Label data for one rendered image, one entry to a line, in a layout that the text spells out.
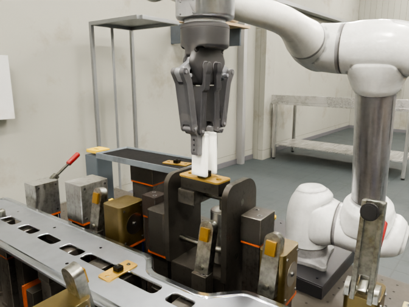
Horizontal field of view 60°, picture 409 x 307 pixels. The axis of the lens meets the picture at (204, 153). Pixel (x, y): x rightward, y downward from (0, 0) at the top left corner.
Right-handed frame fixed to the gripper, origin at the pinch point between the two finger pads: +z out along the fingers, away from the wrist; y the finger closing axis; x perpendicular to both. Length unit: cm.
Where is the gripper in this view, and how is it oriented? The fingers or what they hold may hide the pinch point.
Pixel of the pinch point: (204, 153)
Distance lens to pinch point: 58.4
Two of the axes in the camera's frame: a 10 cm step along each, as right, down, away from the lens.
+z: 0.0, 9.8, 2.1
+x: 7.8, 1.4, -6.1
